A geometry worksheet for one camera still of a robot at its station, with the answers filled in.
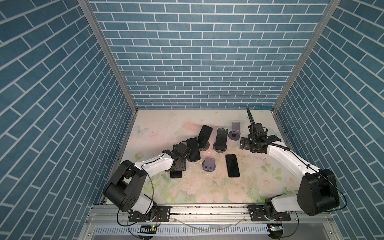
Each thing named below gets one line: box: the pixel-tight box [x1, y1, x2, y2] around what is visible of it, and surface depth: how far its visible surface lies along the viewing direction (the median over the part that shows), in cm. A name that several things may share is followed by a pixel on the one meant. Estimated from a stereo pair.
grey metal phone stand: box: [228, 121, 241, 141], surface depth 104 cm
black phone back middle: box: [197, 124, 213, 149], surface depth 96 cm
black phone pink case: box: [225, 154, 240, 178], surface depth 93 cm
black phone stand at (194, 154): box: [186, 137, 201, 163], surface depth 90 cm
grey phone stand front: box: [202, 156, 216, 173], surface depth 88 cm
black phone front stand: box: [170, 171, 183, 179], surface depth 88 cm
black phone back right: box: [215, 127, 228, 151], surface depth 94 cm
